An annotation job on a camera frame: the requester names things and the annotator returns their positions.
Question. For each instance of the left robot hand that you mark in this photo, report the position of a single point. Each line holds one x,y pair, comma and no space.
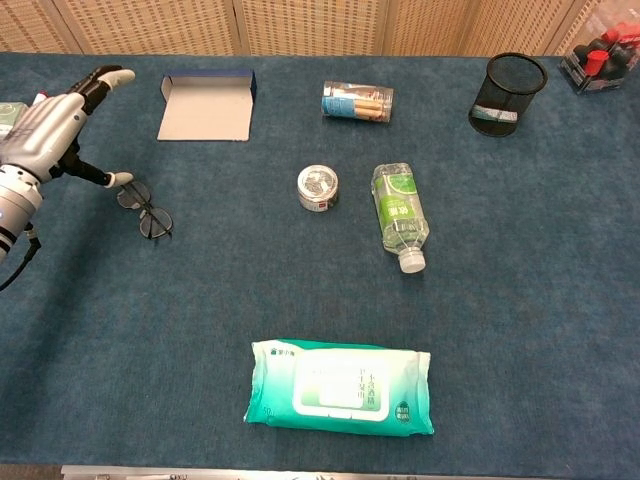
45,130

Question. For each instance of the thin-framed eyeglasses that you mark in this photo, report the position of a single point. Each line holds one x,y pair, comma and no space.
156,224

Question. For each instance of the red and white marker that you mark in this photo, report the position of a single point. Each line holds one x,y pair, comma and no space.
42,94

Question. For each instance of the small pale green box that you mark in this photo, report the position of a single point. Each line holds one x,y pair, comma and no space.
9,115

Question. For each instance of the open blue cardboard box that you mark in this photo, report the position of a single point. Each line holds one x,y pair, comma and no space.
210,115

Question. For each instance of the round clear paper clip tin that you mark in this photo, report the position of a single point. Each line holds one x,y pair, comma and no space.
317,187

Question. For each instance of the woven wicker folding screen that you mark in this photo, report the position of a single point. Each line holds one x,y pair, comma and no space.
310,25

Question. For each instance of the blue felt table cloth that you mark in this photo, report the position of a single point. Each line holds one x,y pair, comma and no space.
300,300

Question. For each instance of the clear jar with wooden sticks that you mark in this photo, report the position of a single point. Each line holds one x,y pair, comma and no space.
357,102

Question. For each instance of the clear bottle with green label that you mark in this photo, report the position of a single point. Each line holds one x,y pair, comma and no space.
400,210

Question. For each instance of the green wet wipes pack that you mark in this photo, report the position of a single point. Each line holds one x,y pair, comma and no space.
340,387

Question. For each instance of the black mesh pen holder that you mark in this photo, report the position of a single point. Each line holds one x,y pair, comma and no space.
495,100

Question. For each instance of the clear box of red-black items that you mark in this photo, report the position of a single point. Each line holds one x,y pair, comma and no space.
597,62

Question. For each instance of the grey metal table rail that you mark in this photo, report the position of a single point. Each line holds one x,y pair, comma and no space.
300,474

